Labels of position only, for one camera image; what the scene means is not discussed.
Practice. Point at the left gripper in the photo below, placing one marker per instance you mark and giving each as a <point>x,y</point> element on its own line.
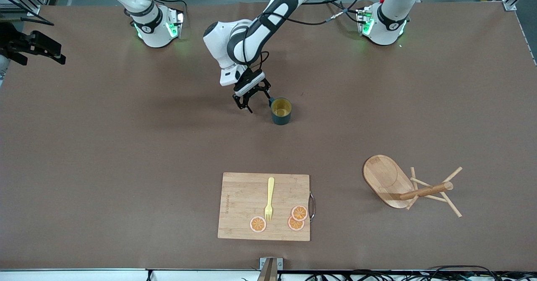
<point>254,91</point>

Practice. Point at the teal cup yellow inside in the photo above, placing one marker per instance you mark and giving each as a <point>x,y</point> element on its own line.
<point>281,117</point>

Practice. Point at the wooden mug tree rack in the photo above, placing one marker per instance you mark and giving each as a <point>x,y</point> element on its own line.
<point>386,178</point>

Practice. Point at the yellow plastic fork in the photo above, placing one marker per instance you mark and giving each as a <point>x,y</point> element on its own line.
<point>270,193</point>

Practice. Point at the bamboo cutting board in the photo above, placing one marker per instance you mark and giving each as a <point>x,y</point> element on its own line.
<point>243,201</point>

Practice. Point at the orange slice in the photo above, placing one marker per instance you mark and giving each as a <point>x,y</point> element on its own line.
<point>258,224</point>
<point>299,212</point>
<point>295,226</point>

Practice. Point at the brown table mat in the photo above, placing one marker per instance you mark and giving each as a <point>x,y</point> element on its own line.
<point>126,147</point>

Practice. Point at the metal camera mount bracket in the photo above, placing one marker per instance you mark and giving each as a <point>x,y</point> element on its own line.
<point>270,268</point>

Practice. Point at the aluminium table edge rail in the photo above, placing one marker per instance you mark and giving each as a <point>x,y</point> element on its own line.
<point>84,274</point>

